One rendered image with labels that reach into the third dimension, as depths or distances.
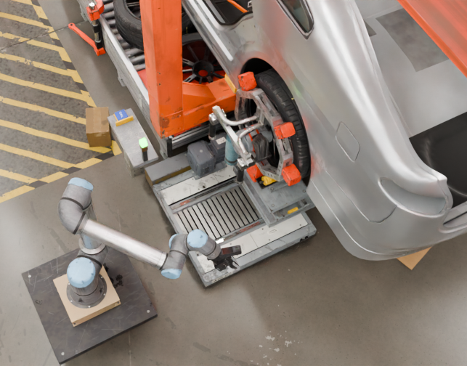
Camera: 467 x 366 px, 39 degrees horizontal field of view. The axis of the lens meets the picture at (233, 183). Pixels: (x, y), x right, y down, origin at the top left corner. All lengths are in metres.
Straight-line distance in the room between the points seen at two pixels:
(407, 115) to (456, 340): 1.46
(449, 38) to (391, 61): 2.65
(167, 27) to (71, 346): 1.82
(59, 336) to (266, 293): 1.30
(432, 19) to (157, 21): 2.13
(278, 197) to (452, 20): 3.00
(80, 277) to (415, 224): 1.75
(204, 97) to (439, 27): 2.78
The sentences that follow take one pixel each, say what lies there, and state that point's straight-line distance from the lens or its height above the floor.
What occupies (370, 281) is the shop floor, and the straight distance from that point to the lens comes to 4.39.
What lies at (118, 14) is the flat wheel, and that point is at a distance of 4.88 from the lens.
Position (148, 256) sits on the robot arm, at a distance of 3.17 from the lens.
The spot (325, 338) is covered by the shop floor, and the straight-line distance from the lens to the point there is 4.19.
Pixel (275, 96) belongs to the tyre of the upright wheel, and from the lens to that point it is 3.55.
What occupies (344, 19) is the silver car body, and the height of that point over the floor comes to 1.82.
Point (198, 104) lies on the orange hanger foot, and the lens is 4.06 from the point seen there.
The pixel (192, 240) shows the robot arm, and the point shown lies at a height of 1.07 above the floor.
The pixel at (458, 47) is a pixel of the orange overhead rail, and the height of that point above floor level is 3.00.
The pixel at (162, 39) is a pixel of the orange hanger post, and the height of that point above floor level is 1.40.
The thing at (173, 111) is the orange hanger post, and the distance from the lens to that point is 3.96.
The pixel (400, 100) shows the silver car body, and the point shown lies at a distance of 3.94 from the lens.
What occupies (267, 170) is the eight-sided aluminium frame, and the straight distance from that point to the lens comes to 3.87.
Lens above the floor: 3.92
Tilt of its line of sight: 59 degrees down
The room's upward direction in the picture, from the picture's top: 6 degrees clockwise
